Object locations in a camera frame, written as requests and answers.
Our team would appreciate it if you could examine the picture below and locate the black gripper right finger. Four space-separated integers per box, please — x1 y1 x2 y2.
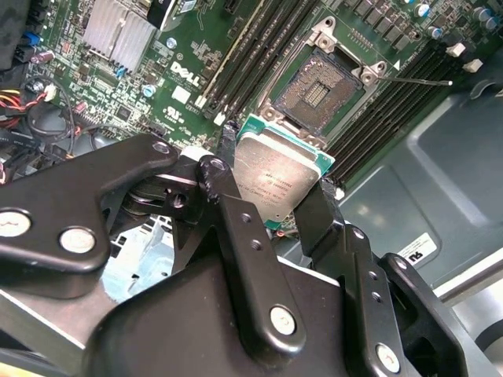
293 177 486 377

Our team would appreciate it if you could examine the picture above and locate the silver CPU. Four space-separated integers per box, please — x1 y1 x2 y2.
231 112 336 232

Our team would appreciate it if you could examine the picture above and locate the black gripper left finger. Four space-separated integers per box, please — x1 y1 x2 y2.
0 121 310 368

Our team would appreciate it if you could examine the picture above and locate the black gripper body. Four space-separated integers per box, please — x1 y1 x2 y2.
84 254 369 377

